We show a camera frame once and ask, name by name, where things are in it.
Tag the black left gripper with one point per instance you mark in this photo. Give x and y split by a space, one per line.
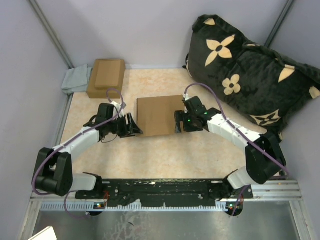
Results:
130 131

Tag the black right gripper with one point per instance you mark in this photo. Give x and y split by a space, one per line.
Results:
180 116

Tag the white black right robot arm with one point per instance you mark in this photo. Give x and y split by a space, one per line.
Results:
263 155

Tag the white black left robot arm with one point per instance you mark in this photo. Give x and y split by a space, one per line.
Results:
53 173

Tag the small folded brown cardboard box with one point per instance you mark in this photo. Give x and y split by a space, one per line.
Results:
108 74

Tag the large folded brown cardboard box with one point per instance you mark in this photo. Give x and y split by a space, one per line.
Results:
94 93

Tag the light blue folded cloth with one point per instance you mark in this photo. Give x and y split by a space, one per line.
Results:
76 80

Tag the black plush flower-pattern pillow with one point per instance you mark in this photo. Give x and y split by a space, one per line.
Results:
264 86

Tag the white board corner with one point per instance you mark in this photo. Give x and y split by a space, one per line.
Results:
46 234

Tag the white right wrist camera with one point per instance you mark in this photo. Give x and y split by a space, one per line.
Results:
185 97

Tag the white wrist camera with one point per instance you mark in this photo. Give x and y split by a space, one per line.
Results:
117 107
185 97

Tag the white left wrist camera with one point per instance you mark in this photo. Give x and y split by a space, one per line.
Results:
117 107

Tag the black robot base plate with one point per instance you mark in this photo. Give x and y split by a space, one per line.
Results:
160 192

